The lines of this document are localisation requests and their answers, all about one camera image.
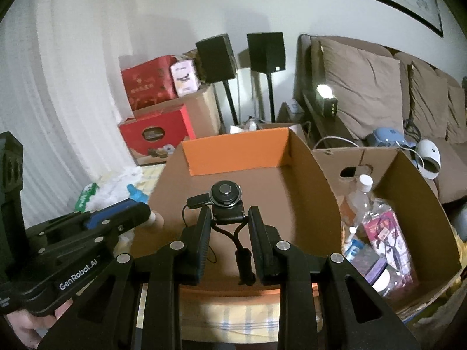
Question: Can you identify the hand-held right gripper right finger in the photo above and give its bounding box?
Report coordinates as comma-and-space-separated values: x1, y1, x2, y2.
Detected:
248, 206, 421, 350

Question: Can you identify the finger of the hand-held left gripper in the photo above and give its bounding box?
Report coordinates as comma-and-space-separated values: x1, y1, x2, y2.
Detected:
37, 225, 136, 274
27, 202, 151, 242

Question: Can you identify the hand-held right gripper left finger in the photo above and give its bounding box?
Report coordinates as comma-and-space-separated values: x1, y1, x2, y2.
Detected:
36, 207, 213, 350

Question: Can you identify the green toothpaste box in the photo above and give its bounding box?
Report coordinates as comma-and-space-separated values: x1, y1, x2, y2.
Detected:
74, 183, 100, 213

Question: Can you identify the beige cylindrical object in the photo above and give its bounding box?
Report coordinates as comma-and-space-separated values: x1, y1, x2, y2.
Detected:
145, 209, 165, 235

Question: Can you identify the cardboard box with orange flap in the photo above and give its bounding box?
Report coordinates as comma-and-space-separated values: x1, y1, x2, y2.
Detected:
129, 124, 344, 297

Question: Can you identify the black clip-on gadget with cord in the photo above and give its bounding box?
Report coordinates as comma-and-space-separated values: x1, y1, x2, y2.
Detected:
182, 180, 257, 287

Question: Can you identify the person's left hand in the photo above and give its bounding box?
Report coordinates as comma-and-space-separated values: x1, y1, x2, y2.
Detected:
5, 309, 57, 347

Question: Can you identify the white fluffy duster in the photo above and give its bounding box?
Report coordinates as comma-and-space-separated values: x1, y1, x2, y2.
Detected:
90, 168, 145, 209

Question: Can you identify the blue plastic object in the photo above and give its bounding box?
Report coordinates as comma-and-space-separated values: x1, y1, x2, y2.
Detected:
126, 184, 149, 205

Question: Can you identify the blue and white small packet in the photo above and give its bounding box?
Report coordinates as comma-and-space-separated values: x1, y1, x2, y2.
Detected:
343, 239, 366, 262

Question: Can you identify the clear plastic bottle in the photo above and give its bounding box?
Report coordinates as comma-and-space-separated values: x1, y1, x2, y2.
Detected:
342, 174, 377, 228

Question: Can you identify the white curtain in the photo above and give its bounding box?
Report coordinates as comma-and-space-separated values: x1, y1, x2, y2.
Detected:
0, 0, 147, 227

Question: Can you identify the red gift box oval label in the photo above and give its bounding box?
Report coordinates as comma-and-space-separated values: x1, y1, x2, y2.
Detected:
117, 104, 198, 167

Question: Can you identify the pink plastic packet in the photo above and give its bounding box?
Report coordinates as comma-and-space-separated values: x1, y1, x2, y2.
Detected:
360, 200, 419, 294

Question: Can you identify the white round jar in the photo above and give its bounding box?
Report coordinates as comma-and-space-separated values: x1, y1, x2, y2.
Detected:
368, 267, 399, 298

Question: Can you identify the large plain cardboard box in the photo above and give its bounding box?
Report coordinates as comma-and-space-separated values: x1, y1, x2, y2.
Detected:
133, 84, 222, 140

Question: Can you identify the black speaker stand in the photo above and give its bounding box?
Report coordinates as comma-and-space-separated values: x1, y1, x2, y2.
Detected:
222, 80, 240, 127
267, 72, 277, 123

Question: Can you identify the red patterned gift box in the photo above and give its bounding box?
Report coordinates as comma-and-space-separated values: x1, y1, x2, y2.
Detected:
120, 55, 179, 112

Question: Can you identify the brown cardboard box with cutout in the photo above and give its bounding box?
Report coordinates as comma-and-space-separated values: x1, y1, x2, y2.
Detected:
312, 146, 465, 319

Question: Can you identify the white and pink box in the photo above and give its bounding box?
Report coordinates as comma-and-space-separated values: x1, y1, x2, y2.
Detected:
170, 58, 201, 97

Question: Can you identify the light blue round device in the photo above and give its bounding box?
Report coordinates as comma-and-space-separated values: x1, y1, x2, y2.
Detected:
365, 126, 406, 147

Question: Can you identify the large brown cushion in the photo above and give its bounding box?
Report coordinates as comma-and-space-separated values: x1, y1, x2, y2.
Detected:
319, 38, 402, 140

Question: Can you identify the black speaker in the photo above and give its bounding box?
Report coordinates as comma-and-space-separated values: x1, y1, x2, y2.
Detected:
247, 32, 286, 74
195, 34, 237, 84

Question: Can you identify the white round device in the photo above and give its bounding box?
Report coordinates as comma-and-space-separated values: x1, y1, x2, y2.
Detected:
414, 139, 442, 180

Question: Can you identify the brown sofa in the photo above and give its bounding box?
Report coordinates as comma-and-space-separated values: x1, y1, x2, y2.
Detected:
294, 34, 467, 205

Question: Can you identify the white cable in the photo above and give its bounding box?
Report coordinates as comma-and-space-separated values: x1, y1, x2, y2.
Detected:
313, 136, 366, 151

